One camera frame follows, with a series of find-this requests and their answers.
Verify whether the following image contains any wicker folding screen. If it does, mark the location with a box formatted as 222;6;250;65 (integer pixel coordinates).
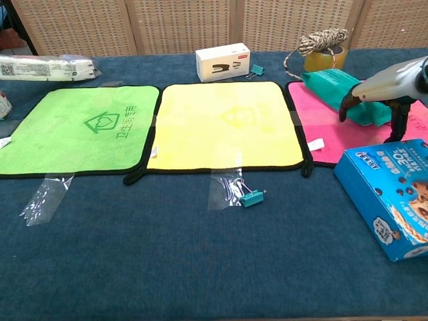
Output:
9;0;428;57

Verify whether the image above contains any black stand pole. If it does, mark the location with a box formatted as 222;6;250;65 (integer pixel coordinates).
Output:
0;0;38;56

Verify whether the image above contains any printed white can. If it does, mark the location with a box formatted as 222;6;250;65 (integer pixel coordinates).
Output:
0;89;13;121

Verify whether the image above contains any yellow cloth mat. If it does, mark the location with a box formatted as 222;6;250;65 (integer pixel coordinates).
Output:
122;81;306;186

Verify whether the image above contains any clear plastic bag left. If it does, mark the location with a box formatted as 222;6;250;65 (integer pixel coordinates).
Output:
19;174;75;227

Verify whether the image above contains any clear bag of clips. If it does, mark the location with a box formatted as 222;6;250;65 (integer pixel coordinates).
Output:
207;167;243;211

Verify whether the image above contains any white tissue pack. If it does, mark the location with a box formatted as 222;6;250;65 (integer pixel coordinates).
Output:
0;54;102;82

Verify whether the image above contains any white stapler box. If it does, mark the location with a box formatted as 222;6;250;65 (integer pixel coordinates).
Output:
195;42;251;84

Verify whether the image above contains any yellow tape roll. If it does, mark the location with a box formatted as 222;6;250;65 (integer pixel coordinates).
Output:
303;45;348;72

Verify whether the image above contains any pink cloth mat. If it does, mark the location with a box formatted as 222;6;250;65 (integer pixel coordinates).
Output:
284;79;428;179

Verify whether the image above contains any teal binder clip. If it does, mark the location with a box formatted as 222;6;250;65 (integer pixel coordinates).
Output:
245;64;265;80
233;177;268;209

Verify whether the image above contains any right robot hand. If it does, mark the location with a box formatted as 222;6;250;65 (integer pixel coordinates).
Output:
338;56;425;144

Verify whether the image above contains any teal tissue pack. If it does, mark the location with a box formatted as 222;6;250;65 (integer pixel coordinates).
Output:
302;69;392;127

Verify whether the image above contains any blue cookie box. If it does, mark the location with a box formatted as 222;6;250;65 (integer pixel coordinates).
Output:
332;138;428;263

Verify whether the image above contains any blue felt table cover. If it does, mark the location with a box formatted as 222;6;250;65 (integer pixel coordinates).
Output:
0;48;428;318

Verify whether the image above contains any braided rope bundle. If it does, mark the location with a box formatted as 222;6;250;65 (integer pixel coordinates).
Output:
283;28;350;81

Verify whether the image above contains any green cloth mat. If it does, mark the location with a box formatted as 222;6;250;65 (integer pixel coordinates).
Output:
0;85;161;179

